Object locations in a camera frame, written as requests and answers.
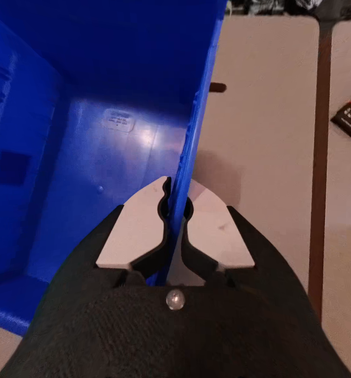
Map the black red printed card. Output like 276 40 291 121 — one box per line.
330 99 351 140

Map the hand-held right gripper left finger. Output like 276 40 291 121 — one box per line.
96 176 172 279

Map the blue plastic bin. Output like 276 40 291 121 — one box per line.
0 0 229 337

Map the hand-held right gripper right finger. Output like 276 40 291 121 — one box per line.
181 179 256 285

